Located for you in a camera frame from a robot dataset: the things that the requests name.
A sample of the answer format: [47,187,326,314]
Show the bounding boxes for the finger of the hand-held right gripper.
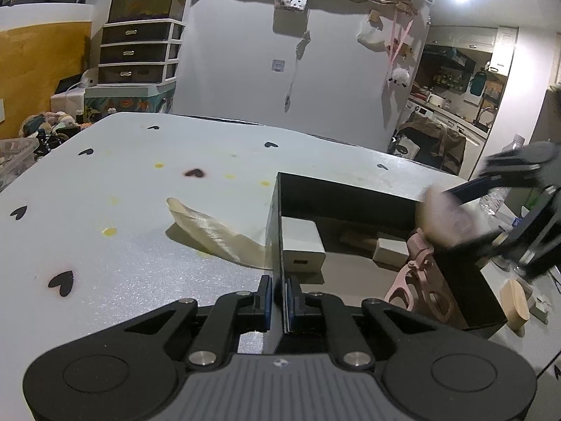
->
[442,174,509,205]
[447,223,527,260]

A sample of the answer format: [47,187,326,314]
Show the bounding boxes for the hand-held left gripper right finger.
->
[283,276,443,369]

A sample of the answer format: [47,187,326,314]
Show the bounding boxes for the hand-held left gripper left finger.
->
[111,275,272,369]

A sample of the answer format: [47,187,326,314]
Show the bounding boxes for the white charger block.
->
[280,218,326,271]

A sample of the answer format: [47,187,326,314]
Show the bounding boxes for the light wooden block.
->
[501,278,532,338]

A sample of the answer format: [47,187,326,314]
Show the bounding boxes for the pink eyelash curler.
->
[385,227,454,332]

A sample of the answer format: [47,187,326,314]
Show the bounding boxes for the small white box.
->
[374,238,409,268]

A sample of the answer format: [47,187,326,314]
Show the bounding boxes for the black cardboard box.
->
[262,172,509,355]

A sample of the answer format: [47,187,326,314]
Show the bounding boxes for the clear plastic water bottle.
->
[480,134,527,216]

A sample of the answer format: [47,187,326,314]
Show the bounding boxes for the brown cloth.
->
[399,116,467,172]

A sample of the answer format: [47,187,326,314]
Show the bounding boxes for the beige plastic wrapper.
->
[165,196,268,269]

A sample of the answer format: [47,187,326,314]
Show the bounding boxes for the black chair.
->
[390,129,439,167]

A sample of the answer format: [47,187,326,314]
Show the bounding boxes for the white washing machine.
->
[405,99,434,117]

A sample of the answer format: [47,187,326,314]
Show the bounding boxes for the dark green hanging bag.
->
[469,68,487,97]

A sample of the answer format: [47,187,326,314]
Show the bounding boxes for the black spice rack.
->
[432,66,472,95]

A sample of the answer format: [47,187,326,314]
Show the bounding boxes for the white kitchen upper cabinets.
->
[427,26,520,75]

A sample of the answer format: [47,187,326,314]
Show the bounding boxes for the pink ribbons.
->
[386,9,415,75]

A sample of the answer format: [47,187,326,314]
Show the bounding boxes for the white plastic bag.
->
[357,24,387,51]

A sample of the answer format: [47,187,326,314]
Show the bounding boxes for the pile of soft toys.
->
[20,112,95,150]

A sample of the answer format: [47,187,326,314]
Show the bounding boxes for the white plastic drawer unit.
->
[97,20,185,85]

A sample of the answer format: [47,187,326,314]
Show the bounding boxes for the clear storage bin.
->
[0,137,39,191]

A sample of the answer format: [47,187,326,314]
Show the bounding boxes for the black tablet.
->
[56,76,84,95]

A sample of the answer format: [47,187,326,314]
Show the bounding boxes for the glass fish tank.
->
[107,0,191,24]

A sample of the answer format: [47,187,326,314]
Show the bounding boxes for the grey hanging toy with cord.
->
[284,31,313,112]

